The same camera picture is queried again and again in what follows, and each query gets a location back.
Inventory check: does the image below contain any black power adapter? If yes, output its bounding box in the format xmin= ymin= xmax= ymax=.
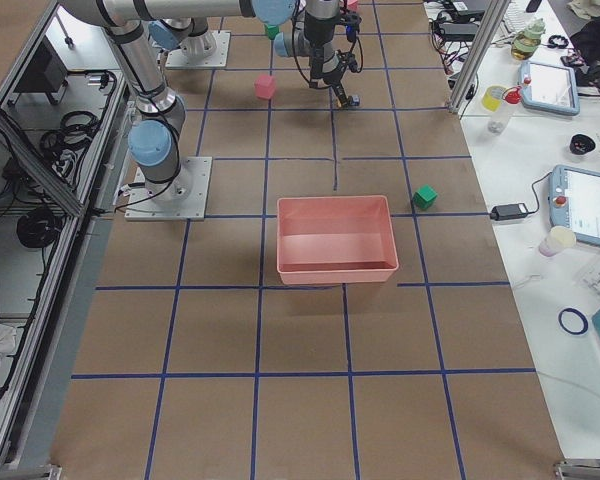
xmin=489 ymin=203 xmax=530 ymax=221

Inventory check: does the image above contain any near teach pendant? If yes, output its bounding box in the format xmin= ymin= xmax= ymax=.
xmin=548 ymin=165 xmax=600 ymax=247

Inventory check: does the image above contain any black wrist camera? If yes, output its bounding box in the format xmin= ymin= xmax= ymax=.
xmin=340 ymin=10 xmax=362 ymax=44

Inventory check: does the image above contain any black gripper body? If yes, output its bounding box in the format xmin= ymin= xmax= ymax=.
xmin=310 ymin=45 xmax=350 ymax=86
xmin=304 ymin=0 xmax=340 ymax=46

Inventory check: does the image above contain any white plastic cup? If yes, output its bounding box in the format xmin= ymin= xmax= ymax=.
xmin=538 ymin=226 xmax=577 ymax=257

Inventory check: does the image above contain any pink cube centre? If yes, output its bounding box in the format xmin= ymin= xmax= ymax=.
xmin=254 ymin=74 xmax=276 ymax=100

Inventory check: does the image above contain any blue tape ring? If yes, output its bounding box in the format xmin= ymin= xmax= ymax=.
xmin=558 ymin=308 xmax=589 ymax=336

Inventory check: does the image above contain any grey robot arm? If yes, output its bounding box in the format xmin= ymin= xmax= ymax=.
xmin=62 ymin=1 xmax=347 ymax=202
xmin=149 ymin=8 xmax=359 ymax=108

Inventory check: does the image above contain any yellow tape roll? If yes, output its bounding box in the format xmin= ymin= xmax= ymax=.
xmin=481 ymin=85 xmax=507 ymax=112

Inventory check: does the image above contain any green cube far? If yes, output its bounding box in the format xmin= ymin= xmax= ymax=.
xmin=264 ymin=24 xmax=280 ymax=40

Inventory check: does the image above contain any pink plastic bin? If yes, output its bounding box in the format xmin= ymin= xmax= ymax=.
xmin=276 ymin=195 xmax=399 ymax=285

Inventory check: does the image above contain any teach pendant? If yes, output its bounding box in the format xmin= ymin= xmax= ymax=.
xmin=548 ymin=165 xmax=600 ymax=247
xmin=519 ymin=60 xmax=580 ymax=116

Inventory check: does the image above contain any green tea bottle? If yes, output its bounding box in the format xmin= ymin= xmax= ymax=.
xmin=511 ymin=18 xmax=546 ymax=61

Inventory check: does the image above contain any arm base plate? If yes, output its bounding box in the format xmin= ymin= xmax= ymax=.
xmin=124 ymin=157 xmax=212 ymax=221
xmin=166 ymin=30 xmax=231 ymax=70

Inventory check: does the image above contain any aluminium frame post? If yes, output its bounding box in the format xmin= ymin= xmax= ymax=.
xmin=447 ymin=0 xmax=510 ymax=114

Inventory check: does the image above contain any black bowl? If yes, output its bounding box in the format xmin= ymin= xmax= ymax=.
xmin=569 ymin=134 xmax=596 ymax=156

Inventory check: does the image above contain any green cube near bin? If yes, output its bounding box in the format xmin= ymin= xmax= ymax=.
xmin=412 ymin=184 xmax=438 ymax=210

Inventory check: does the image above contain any far teach pendant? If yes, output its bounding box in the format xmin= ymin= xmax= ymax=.
xmin=519 ymin=60 xmax=580 ymax=116

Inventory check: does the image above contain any clear squeeze bottle red cap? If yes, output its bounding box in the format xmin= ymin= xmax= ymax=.
xmin=487 ymin=86 xmax=522 ymax=134

